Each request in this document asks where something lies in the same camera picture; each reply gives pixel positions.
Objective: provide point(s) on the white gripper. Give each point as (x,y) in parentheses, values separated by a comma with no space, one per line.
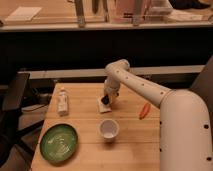
(111,90)

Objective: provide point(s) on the black eraser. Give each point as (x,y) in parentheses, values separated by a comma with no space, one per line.
(105,100)

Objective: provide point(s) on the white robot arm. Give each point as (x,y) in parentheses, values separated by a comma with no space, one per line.
(185,140)

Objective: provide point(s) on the orange carrot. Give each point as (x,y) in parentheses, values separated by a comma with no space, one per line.
(145,110)

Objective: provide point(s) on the white cup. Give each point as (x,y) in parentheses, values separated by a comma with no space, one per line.
(109,130)

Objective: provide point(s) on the white plastic bottle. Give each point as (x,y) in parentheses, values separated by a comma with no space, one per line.
(63,105)

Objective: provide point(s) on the green plate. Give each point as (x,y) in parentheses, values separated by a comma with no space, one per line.
(59,143)

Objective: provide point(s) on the black office chair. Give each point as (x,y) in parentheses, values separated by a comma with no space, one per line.
(10,110)

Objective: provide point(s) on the white paper sheet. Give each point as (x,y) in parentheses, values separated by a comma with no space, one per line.
(23,14)

